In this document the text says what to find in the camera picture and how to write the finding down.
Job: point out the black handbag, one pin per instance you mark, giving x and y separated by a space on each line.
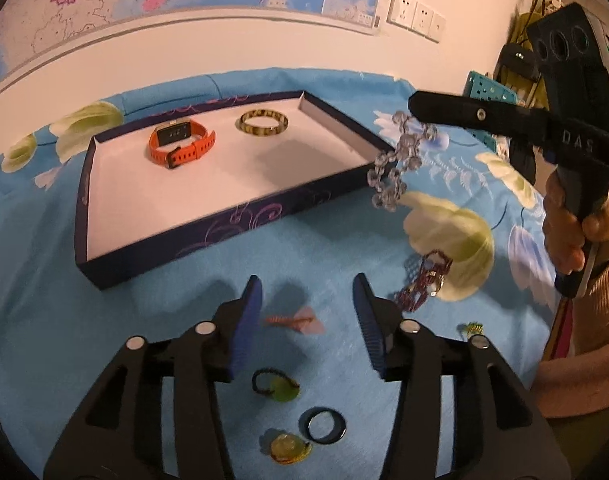
519 62

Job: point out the person's right hand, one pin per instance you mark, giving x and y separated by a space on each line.
559 230

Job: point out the tortoiseshell bangle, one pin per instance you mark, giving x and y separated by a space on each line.
262 133

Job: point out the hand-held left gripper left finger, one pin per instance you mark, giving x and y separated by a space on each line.
247 320

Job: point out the blue perforated plastic chair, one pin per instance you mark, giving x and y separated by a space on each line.
484 87

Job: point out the blue floral blanket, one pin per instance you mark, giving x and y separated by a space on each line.
59 285

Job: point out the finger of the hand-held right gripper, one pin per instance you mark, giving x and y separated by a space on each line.
459 108

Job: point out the dark blue cardboard tray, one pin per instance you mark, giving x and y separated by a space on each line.
184 200

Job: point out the white wall socket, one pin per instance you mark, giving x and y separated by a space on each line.
424 19
402 7
438 27

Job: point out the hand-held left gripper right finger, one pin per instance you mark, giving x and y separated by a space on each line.
368 320

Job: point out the person's right forearm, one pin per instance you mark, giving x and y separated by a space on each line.
599 340

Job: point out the orange smart watch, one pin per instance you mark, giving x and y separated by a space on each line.
194 149

